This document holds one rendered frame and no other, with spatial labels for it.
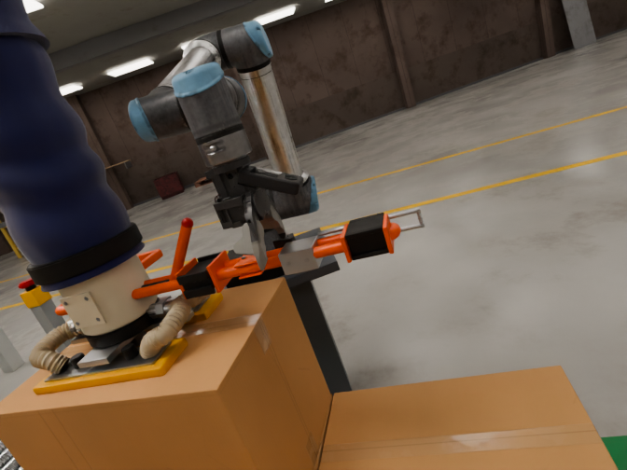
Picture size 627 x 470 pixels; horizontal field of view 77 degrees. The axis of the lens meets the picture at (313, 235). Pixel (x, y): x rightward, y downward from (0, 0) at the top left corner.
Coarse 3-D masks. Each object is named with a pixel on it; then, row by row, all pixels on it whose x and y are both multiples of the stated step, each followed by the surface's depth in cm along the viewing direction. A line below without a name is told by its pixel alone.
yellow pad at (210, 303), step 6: (216, 294) 101; (204, 300) 98; (210, 300) 99; (216, 300) 99; (198, 306) 96; (204, 306) 96; (210, 306) 96; (216, 306) 99; (198, 312) 94; (204, 312) 93; (210, 312) 95; (192, 318) 94; (198, 318) 94; (204, 318) 93
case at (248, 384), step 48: (240, 288) 104; (288, 288) 103; (192, 336) 88; (240, 336) 81; (288, 336) 97; (144, 384) 76; (192, 384) 70; (240, 384) 73; (288, 384) 91; (0, 432) 86; (48, 432) 82; (96, 432) 79; (144, 432) 75; (192, 432) 72; (240, 432) 70; (288, 432) 86
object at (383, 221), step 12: (384, 216) 72; (348, 228) 73; (360, 228) 70; (372, 228) 68; (384, 228) 67; (348, 240) 70; (360, 240) 70; (372, 240) 70; (384, 240) 69; (348, 252) 70; (360, 252) 71; (372, 252) 70; (384, 252) 69
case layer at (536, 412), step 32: (416, 384) 108; (448, 384) 104; (480, 384) 101; (512, 384) 97; (544, 384) 94; (352, 416) 105; (384, 416) 101; (416, 416) 98; (448, 416) 95; (480, 416) 92; (512, 416) 89; (544, 416) 87; (576, 416) 84; (320, 448) 99; (352, 448) 96; (384, 448) 93; (416, 448) 90; (448, 448) 87; (480, 448) 85; (512, 448) 83; (544, 448) 80; (576, 448) 78
